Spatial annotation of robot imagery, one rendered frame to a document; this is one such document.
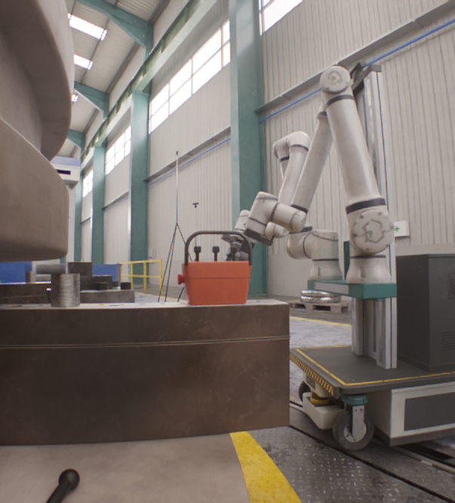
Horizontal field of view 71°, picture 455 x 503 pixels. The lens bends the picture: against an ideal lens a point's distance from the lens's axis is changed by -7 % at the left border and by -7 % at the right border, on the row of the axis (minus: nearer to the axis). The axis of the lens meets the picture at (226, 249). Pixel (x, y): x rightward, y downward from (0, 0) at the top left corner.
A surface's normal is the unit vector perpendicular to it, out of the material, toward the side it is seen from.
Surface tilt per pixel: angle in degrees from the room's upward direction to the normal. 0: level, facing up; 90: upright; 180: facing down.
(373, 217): 94
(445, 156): 90
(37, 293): 90
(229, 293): 97
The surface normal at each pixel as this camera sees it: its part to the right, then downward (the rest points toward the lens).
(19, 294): 0.83, -0.04
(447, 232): -0.83, -0.02
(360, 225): -0.39, 0.04
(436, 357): 0.11, -0.06
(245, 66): 0.55, -0.05
